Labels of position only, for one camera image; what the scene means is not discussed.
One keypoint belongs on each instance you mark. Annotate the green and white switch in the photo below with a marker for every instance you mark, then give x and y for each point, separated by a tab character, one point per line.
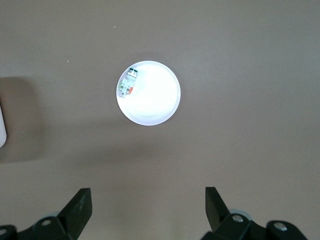
127	83

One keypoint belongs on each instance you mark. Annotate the white lidded storage box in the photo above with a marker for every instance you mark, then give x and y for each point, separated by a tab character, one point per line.
2	127

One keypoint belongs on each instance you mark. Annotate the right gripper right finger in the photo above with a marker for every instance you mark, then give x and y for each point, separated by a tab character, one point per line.
216	212

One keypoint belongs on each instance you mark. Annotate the pale pink round plate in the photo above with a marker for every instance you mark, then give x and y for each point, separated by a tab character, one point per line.
155	100

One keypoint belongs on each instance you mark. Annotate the brown table cover sheet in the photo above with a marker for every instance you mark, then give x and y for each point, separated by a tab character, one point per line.
225	75

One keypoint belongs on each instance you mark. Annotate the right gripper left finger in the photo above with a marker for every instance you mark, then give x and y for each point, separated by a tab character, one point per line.
75	212

